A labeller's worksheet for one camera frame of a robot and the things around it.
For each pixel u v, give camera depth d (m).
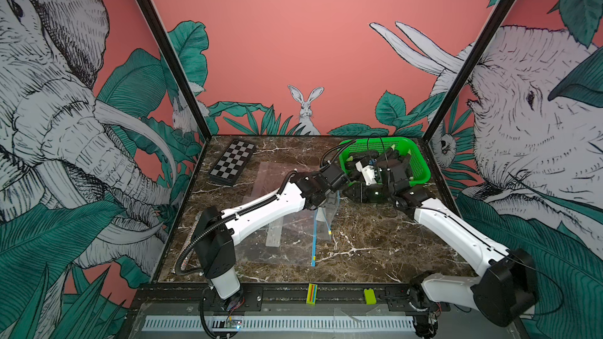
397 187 0.61
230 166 1.04
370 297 0.75
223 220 0.44
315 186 0.56
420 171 1.01
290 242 0.86
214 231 0.42
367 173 0.73
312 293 0.73
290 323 0.70
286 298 0.75
